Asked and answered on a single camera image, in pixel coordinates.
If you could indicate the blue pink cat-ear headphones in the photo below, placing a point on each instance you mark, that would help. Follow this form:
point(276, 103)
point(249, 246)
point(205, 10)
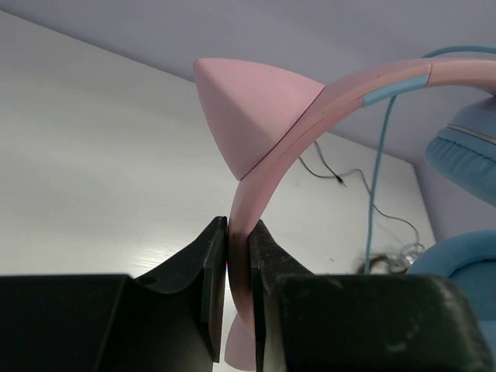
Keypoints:
point(262, 118)

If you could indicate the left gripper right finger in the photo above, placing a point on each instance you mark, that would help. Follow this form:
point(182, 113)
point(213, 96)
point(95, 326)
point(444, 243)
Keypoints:
point(437, 317)

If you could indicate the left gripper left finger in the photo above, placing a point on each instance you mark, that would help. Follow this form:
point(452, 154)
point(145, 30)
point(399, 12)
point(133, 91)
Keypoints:
point(168, 319)

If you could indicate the brown silver headphones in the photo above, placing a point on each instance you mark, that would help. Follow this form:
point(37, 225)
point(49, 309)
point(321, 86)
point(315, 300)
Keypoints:
point(392, 263)

